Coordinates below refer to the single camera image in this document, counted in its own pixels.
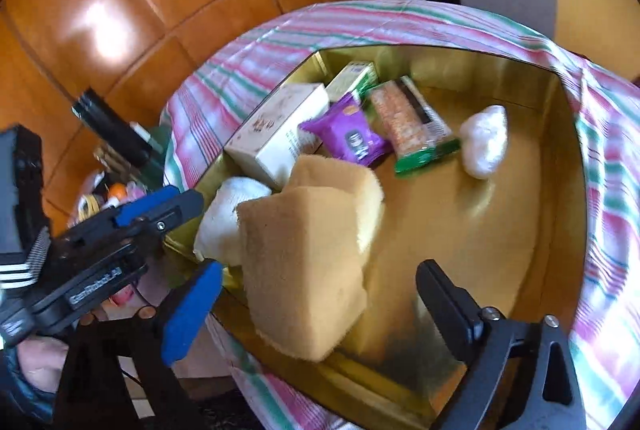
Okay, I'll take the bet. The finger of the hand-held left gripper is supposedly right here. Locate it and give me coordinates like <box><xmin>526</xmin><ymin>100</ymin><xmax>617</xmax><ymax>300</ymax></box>
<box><xmin>132</xmin><ymin>189</ymin><xmax>205</xmax><ymax>257</ymax></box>
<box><xmin>114</xmin><ymin>185</ymin><xmax>182</xmax><ymax>227</ymax></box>

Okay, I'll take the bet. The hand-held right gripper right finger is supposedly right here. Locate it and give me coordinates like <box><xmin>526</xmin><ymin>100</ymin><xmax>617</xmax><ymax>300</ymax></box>
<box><xmin>415</xmin><ymin>259</ymin><xmax>590</xmax><ymax>430</ymax></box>

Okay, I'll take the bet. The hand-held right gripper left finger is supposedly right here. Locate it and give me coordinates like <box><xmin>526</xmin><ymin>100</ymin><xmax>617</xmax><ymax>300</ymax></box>
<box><xmin>52</xmin><ymin>259</ymin><xmax>224</xmax><ymax>430</ymax></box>

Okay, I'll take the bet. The white bun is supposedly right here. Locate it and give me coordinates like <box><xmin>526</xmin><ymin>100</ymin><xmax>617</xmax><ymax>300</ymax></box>
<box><xmin>192</xmin><ymin>177</ymin><xmax>273</xmax><ymax>266</ymax></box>

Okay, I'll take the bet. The gold tray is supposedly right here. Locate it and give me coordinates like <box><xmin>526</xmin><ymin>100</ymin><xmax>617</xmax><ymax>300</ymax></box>
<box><xmin>165</xmin><ymin>43</ymin><xmax>588</xmax><ymax>430</ymax></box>

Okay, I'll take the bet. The yellow sponge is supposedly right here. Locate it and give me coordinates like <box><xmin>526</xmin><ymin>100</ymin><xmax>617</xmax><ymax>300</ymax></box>
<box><xmin>235</xmin><ymin>187</ymin><xmax>370</xmax><ymax>361</ymax></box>
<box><xmin>285</xmin><ymin>153</ymin><xmax>386</xmax><ymax>256</ymax></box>

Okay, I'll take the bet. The green cracker packet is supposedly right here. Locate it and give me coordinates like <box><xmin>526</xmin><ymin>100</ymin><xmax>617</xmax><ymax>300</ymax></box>
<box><xmin>367</xmin><ymin>75</ymin><xmax>462</xmax><ymax>175</ymax></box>

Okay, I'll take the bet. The purple snack packet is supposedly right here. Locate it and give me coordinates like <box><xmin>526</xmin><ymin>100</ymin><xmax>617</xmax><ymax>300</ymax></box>
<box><xmin>298</xmin><ymin>93</ymin><xmax>393</xmax><ymax>168</ymax></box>

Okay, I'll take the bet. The person's left forearm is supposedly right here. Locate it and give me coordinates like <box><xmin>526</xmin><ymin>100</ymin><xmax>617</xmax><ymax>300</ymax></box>
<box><xmin>0</xmin><ymin>345</ymin><xmax>66</xmax><ymax>426</ymax></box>

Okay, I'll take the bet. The person's left hand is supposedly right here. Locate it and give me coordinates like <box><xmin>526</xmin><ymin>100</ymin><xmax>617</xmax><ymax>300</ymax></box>
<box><xmin>19</xmin><ymin>337</ymin><xmax>70</xmax><ymax>392</ymax></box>

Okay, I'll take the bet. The plastic bag of groceries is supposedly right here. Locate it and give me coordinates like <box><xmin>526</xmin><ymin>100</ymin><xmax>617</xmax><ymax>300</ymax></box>
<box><xmin>67</xmin><ymin>167</ymin><xmax>151</xmax><ymax>228</ymax></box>

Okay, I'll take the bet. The black tube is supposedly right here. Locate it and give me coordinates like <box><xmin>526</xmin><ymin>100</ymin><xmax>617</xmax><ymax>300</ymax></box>
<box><xmin>71</xmin><ymin>88</ymin><xmax>153</xmax><ymax>166</ymax></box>

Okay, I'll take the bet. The white carton box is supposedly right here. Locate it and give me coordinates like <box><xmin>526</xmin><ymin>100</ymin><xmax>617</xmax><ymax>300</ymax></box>
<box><xmin>224</xmin><ymin>83</ymin><xmax>331</xmax><ymax>191</ymax></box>

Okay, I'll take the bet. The white crumpled plastic ball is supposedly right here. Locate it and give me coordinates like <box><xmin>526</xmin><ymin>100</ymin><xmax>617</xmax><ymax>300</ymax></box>
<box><xmin>459</xmin><ymin>104</ymin><xmax>509</xmax><ymax>180</ymax></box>

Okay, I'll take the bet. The striped tablecloth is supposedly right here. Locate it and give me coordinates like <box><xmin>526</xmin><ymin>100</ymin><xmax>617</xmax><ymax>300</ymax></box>
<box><xmin>160</xmin><ymin>0</ymin><xmax>640</xmax><ymax>430</ymax></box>

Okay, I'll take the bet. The small green box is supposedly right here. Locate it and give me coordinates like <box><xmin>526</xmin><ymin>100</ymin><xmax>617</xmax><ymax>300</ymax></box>
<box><xmin>326</xmin><ymin>60</ymin><xmax>379</xmax><ymax>104</ymax></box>

